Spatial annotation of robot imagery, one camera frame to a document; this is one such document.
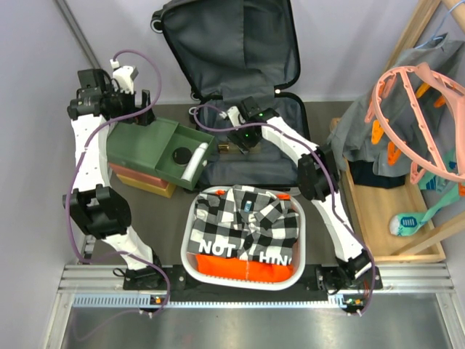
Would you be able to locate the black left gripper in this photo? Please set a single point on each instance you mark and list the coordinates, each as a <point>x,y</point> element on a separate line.
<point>136,107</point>

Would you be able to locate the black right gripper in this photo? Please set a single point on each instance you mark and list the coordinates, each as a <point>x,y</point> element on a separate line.
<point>240,139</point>

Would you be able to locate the frosted bottle gold cap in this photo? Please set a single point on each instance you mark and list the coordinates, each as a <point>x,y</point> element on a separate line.
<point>232,148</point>

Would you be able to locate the black round jar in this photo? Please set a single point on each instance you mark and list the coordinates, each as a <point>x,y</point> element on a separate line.
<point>182,156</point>

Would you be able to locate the green drawer box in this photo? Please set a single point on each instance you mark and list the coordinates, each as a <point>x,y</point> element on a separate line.
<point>148,149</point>

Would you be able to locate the black white checked shirt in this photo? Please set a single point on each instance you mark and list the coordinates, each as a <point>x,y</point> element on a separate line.
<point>244,222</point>

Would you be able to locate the white black space suitcase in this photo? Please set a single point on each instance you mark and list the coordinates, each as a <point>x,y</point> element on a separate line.
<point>231,50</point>

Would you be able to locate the orange garment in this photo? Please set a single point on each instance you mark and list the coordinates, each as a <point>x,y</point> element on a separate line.
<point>243,270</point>

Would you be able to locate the white plastic basket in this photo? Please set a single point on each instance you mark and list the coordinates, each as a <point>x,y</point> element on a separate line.
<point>185,251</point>

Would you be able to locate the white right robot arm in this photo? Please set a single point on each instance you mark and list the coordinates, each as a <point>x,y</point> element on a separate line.
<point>317,178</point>

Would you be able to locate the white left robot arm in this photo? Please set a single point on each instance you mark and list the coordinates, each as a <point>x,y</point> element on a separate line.
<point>96,208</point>

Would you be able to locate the dark navy folded cloth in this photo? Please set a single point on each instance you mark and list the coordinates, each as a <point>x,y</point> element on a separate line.
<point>362,174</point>

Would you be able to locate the grey shirt on hanger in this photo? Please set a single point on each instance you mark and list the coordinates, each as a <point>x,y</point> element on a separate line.
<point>351,138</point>

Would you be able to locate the white teal sock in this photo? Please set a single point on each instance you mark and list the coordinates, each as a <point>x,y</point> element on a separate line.
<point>403,225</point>

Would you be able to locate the pink round clip hanger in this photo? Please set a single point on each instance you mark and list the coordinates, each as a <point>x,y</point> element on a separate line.
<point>452,94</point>

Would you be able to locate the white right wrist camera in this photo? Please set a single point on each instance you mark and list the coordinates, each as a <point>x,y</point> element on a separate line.
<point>233,115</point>

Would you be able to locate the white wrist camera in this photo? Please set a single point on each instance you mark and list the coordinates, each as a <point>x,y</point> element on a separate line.
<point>124,75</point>
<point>233,115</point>

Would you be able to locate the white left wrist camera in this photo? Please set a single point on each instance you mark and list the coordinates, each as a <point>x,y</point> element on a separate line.
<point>124,75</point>

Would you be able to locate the wooden clothes rack frame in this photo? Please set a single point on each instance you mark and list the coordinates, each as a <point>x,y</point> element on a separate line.
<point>373,208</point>

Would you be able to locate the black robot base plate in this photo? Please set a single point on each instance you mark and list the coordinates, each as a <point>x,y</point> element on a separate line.
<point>243,287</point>

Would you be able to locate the aluminium rail frame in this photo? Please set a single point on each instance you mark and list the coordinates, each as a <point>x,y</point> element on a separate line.
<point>413,306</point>

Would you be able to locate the light blue wire hanger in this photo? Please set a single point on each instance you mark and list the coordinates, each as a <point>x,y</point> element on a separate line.
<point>439,29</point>

